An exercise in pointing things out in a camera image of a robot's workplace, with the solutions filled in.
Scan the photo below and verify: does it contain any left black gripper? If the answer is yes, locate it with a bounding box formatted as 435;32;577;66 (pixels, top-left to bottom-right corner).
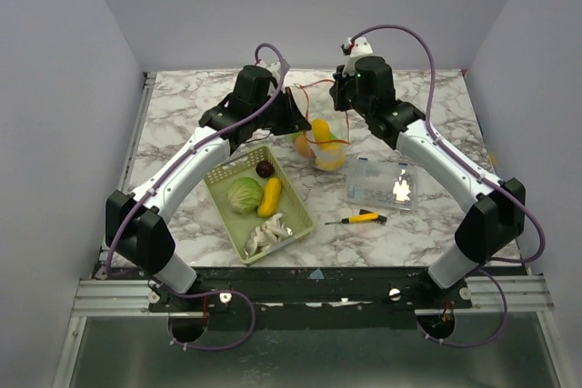
251;86;312;136

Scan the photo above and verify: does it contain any peach fruit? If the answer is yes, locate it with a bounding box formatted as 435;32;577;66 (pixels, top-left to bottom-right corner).
294;134;315;159

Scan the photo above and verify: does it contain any yellow lemon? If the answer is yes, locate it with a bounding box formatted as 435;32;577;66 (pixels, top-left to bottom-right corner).
311;118;331;144

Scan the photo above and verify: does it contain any clear zip bag orange zipper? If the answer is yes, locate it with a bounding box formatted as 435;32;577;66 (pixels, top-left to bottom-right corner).
290;79;350;172

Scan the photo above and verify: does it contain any orange fruit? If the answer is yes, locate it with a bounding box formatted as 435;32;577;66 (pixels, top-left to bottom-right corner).
315;143;346;172

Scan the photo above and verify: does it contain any yellow squash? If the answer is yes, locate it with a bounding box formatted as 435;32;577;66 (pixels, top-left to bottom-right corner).
257;177;282;218

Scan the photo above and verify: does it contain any green cabbage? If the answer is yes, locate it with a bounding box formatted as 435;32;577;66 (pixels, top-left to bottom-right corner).
226;177;263;214

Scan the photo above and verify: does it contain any green perforated plastic basket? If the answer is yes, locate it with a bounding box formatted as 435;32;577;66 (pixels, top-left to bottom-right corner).
204;145;315;264

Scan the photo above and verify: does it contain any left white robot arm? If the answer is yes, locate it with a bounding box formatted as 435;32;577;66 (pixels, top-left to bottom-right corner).
105;62;310;311

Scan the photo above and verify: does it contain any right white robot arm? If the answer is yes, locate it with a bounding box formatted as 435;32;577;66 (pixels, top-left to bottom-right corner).
329;55;526;308

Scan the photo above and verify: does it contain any dark red plum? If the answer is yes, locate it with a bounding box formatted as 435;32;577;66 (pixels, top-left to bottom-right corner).
255;160;275;178

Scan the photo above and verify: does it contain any clear plastic parts box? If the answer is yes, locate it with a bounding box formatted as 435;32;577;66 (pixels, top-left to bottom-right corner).
346;158;417;211

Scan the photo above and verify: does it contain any white mushroom cluster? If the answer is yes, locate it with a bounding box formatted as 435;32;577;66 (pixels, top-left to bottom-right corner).
243;212;292;257

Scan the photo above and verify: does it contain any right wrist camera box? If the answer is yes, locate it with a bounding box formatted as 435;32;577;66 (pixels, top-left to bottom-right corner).
342;36;374;76

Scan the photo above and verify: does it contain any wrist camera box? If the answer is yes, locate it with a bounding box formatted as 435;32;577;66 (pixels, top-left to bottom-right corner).
255;60;288;82
342;36;374;76

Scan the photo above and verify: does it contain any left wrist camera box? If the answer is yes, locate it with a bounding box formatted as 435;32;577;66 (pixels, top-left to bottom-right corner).
255;60;288;82

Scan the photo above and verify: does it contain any purple cable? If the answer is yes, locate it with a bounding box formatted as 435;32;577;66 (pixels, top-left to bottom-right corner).
168;288;260;353
105;43;291;280
415;269;508;349
340;25;547;264

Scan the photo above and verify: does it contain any yellow handled screwdriver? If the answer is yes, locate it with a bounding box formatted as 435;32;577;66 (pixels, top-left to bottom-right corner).
326;209;387;225

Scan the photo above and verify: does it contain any black mounting rail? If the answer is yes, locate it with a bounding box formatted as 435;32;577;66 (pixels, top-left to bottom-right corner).
90;262;474;332

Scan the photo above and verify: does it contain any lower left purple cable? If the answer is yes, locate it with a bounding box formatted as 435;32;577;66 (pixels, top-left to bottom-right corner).
168;288;260;353

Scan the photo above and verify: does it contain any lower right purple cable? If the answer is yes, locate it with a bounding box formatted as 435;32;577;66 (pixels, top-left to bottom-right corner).
415;269;508;349

